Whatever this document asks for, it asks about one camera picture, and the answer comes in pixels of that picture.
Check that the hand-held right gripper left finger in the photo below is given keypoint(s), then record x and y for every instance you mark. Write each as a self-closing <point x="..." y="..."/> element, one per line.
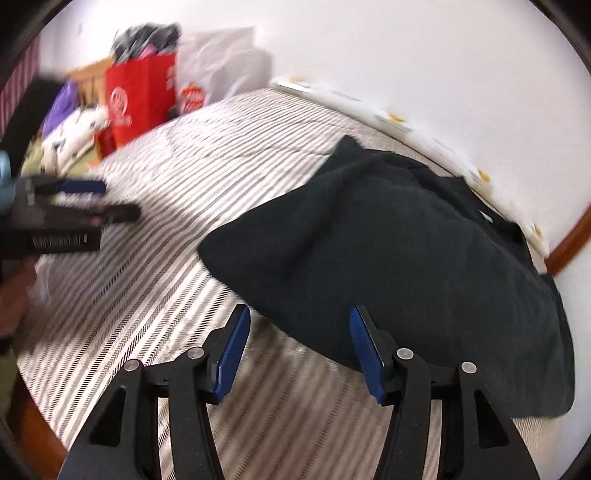
<point x="233" y="355"/>

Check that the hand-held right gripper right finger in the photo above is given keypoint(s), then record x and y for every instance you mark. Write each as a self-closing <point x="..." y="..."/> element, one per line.
<point x="367" y="355"/>

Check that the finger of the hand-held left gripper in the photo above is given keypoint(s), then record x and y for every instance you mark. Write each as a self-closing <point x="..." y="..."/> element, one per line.
<point x="115" y="213"/>
<point x="83" y="186"/>

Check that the black sweatshirt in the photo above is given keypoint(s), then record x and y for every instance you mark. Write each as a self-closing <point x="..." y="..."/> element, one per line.
<point x="392" y="254"/>

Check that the green bed sheet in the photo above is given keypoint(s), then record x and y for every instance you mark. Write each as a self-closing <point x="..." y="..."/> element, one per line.
<point x="37" y="154"/>

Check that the striped bed quilt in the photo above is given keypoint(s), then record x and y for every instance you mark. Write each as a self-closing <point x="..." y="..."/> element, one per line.
<point x="161" y="277"/>

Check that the purple cloth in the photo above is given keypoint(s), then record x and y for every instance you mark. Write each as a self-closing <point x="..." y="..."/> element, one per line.
<point x="60" y="108"/>

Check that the red paper bag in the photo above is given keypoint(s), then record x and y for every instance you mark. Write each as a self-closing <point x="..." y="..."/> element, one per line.
<point x="138" y="101"/>

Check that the wooden nightstand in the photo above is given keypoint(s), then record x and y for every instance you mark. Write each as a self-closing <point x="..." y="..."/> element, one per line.
<point x="90" y="81"/>

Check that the striped curtain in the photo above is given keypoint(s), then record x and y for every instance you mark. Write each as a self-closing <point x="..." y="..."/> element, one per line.
<point x="18" y="78"/>

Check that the dark plaid cloth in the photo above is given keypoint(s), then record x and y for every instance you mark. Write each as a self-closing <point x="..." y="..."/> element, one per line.
<point x="143" y="41"/>

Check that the white plastic shopping bag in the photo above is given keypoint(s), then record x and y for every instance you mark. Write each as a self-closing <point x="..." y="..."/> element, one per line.
<point x="217" y="69"/>

